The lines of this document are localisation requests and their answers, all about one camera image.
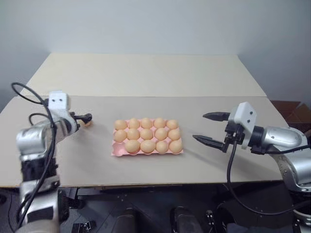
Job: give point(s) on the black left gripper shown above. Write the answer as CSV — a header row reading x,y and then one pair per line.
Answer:
x,y
76,125

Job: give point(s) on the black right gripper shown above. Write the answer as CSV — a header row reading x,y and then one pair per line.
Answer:
x,y
234,136

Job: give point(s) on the tan egg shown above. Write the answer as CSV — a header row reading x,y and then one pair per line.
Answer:
x,y
146,123
172,124
88,123
132,146
160,133
162,147
146,134
160,122
119,136
175,146
174,134
133,123
148,146
133,134
120,124

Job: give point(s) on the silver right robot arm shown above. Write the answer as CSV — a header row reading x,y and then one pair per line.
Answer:
x,y
281,138

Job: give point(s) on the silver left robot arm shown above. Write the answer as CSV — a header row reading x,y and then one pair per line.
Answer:
x,y
34,136

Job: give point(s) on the pink egg tray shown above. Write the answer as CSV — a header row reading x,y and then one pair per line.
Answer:
x,y
116,149

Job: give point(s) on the brown cardboard box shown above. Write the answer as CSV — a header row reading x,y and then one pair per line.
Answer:
x,y
289,109

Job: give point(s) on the small black clamp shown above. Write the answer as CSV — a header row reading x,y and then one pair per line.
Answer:
x,y
210,217

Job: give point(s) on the dark rounded shape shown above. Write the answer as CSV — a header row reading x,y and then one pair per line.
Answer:
x,y
184,218
126,218

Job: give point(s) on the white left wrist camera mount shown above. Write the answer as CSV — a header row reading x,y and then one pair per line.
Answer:
x,y
57,100

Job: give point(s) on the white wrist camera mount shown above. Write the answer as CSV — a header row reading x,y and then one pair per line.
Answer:
x,y
57,100
246,114

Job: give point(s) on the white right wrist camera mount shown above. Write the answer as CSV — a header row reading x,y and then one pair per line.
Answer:
x,y
246,114

